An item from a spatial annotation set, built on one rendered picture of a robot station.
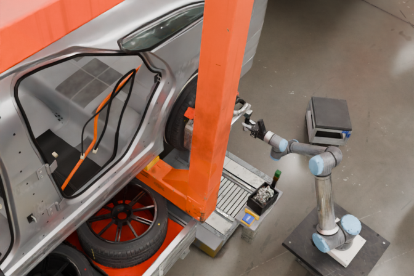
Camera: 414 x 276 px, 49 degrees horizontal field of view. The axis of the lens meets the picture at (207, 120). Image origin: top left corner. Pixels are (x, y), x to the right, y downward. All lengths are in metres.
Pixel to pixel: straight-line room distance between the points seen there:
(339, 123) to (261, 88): 1.05
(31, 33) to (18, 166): 1.22
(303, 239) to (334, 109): 1.44
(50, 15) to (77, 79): 2.33
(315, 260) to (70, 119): 2.07
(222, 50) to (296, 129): 2.68
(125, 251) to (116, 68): 1.34
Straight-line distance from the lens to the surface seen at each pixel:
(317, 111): 4.46
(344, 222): 3.42
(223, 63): 2.17
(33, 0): 1.21
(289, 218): 4.07
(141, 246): 3.23
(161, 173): 3.33
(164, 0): 2.78
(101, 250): 3.24
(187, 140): 3.35
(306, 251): 3.60
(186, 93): 3.21
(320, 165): 3.00
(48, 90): 3.56
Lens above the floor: 3.38
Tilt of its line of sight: 47 degrees down
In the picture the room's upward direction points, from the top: 7 degrees clockwise
